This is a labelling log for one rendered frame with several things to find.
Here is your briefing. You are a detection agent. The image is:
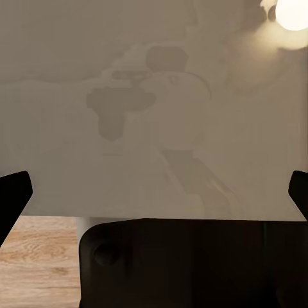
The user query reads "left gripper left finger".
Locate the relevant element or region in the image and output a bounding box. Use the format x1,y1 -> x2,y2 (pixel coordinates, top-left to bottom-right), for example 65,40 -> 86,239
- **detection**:
0,171 -> 33,247

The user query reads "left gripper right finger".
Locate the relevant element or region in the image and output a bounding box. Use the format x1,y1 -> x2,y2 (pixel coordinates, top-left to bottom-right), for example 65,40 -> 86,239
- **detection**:
288,170 -> 308,221

